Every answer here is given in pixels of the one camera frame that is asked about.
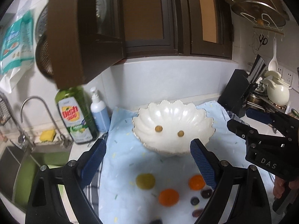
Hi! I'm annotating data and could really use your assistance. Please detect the oblong red-brown date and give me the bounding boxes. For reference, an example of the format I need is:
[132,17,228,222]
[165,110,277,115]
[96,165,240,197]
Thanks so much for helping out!
[192,209,203,218]

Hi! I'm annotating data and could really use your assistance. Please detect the large orange mandarin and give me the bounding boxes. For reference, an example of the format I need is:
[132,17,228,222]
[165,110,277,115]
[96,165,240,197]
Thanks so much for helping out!
[158,189,179,207]

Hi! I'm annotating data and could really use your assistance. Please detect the small yellow-brown kumquat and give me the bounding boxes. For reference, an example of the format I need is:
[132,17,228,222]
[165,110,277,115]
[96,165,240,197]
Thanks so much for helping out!
[155,125,163,132]

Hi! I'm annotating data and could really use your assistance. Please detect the checkered kitchen towel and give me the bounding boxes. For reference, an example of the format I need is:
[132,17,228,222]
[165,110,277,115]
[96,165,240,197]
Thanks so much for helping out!
[84,110,244,213]

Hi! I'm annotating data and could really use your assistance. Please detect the person's right hand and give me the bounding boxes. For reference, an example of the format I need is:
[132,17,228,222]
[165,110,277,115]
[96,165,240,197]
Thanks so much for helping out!
[273,176,299,199]

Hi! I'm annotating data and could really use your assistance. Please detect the stainless steel pot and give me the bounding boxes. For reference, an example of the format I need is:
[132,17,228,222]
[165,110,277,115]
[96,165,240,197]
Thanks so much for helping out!
[247,93,270,111]

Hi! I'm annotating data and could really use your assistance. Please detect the dark plum near mandarin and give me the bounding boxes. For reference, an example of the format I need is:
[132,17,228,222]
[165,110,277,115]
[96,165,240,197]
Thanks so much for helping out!
[201,188,213,199]

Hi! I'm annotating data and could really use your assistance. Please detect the smaller orange mandarin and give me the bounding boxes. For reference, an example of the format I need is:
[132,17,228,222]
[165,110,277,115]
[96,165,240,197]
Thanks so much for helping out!
[188,175,206,191]

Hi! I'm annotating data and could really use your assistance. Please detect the cream ceramic pot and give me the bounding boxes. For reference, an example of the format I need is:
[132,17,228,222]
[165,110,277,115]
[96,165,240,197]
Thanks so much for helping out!
[262,70,290,107]

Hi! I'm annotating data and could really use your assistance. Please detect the chrome gooseneck faucet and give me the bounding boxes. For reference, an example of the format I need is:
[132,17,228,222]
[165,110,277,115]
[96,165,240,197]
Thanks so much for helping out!
[20,96,73,148]

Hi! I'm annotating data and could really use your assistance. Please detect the black knife block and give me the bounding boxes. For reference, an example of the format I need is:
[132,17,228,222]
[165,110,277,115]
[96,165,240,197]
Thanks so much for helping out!
[217,55,266,118]

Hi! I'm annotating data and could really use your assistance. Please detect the green plastic basin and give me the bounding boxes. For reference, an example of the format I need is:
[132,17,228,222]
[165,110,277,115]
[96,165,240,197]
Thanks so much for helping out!
[13,152,70,210]

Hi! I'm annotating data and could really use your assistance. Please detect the yellow sponge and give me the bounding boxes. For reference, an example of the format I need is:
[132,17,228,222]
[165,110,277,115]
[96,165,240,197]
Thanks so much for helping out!
[39,130,56,142]

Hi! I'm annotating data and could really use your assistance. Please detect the white ladle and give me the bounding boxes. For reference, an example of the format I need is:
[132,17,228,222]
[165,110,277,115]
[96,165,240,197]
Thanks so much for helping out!
[268,36,278,72]

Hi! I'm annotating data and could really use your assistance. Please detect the white blue pump bottle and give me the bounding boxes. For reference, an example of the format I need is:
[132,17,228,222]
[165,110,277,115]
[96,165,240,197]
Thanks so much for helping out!
[90,87,110,133]

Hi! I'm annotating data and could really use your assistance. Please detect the chrome main sink tap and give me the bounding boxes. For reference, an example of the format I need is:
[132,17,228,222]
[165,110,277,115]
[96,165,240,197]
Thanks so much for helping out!
[0,91,36,150]

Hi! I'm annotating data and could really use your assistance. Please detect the light blue cloth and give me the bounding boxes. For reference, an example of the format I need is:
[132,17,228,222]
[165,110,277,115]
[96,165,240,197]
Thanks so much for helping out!
[99,101,249,223]

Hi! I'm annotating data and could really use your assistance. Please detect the green dish soap bottle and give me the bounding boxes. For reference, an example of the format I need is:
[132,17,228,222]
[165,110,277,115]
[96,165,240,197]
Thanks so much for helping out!
[55,86,98,144]

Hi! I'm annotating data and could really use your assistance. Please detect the green round fruit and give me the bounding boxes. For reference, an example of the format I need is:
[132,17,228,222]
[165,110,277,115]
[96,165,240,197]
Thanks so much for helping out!
[135,173,156,190]

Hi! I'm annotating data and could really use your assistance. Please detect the white scalloped ceramic bowl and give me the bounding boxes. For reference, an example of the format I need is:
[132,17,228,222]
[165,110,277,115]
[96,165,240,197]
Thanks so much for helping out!
[132,100,215,155]

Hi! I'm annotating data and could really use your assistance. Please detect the black scissors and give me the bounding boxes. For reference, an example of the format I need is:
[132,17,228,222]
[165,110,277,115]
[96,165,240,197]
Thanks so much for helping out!
[258,34,268,50]

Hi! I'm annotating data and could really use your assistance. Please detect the large dark plum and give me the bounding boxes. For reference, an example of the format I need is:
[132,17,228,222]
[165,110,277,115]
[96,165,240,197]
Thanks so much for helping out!
[149,219,163,224]

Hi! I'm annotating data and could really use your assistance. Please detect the metal colander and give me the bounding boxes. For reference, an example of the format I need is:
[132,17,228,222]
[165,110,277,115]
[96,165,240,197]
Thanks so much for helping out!
[35,5,54,80]

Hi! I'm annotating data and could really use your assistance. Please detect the teal plastic bag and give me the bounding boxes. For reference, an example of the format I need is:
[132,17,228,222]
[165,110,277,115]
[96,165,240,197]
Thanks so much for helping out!
[1,10,34,94]

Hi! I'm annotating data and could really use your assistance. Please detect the dark brown wall cabinet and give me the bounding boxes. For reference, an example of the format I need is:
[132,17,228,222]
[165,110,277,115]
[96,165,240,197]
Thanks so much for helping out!
[47,0,233,89]

